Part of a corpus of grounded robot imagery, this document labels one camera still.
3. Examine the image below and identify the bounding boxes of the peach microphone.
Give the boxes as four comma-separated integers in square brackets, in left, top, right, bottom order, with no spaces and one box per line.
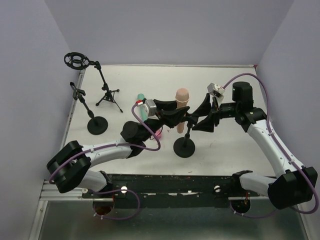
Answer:
[175,87,190,134]

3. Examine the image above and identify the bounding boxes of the black round-base microphone stand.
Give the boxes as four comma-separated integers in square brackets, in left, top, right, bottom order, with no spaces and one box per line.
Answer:
[173,113,198,158]

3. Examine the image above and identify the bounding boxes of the black clip round-base stand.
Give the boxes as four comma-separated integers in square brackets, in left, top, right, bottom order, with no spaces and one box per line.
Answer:
[69,82,109,136]

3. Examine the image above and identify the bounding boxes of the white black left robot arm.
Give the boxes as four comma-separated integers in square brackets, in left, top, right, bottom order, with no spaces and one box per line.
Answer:
[46,99,190,194]

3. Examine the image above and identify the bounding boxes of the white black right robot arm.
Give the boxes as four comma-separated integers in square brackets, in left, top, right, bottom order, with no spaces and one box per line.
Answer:
[192,81,318,210]

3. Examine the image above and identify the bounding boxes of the pink microphone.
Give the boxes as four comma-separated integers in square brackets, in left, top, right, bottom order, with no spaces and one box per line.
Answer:
[155,127,163,140]

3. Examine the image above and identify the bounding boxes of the mint green microphone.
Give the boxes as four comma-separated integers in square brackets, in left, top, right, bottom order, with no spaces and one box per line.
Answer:
[137,93,148,122]

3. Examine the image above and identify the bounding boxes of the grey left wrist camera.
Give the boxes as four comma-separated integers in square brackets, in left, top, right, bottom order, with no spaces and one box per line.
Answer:
[136,99,157,118]

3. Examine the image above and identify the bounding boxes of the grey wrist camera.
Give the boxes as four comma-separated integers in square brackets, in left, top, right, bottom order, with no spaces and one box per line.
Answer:
[207,83,225,100]
[136,99,157,118]

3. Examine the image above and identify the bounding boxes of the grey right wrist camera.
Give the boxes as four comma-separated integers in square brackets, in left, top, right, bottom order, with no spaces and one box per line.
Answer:
[207,83,225,100]

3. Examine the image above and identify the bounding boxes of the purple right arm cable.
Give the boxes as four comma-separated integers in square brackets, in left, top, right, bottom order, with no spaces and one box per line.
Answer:
[219,72,318,218]

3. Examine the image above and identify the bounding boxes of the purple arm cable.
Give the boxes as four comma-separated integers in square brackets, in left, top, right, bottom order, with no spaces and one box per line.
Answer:
[219,72,318,218]
[48,102,162,221]

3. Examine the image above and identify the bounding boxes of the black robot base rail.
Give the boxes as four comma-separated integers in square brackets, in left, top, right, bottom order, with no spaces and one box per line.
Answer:
[82,174,257,209]

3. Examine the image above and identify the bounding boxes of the black tripod shock-mount stand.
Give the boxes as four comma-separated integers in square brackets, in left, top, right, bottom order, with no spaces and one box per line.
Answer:
[63,52,124,113]

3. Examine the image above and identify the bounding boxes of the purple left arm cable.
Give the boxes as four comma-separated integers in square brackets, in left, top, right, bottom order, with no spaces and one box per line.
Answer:
[48,102,162,221]

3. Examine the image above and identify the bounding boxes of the aluminium frame rail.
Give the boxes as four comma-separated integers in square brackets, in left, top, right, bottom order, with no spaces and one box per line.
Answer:
[39,179,118,203]

